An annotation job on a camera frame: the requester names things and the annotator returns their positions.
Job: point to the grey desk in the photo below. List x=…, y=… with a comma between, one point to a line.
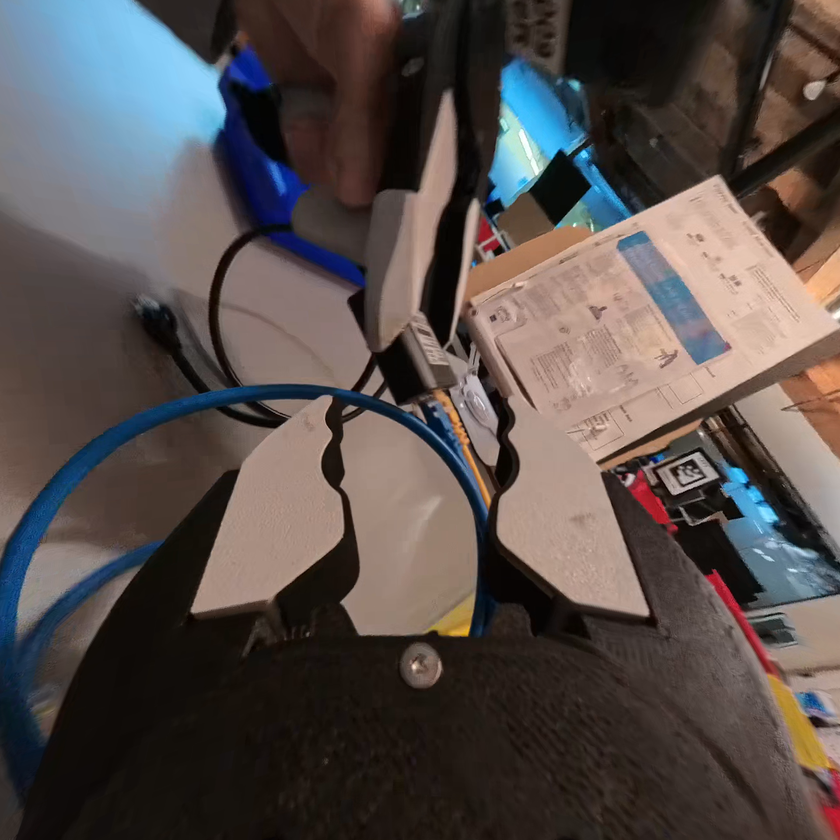
x=295, y=315

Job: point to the black network splitter box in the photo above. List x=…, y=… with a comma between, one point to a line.
x=410, y=367

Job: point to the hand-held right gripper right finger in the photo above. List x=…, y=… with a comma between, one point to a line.
x=564, y=525

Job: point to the person's left hand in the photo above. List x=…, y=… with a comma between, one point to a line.
x=341, y=65

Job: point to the paper instruction sheet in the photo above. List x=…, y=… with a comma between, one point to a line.
x=656, y=315

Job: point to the red plastic bin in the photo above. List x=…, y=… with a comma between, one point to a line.
x=741, y=623

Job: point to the white stand base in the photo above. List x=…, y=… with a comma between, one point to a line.
x=476, y=400

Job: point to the wooden sign board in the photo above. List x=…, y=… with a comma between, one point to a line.
x=525, y=262

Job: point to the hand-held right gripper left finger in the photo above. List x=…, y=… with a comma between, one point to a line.
x=275, y=525

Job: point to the black white marker tag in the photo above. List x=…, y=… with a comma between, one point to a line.
x=686, y=471

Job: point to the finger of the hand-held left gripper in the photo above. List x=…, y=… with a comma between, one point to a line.
x=467, y=262
x=407, y=262

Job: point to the blue plastic bin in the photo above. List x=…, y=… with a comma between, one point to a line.
x=262, y=177

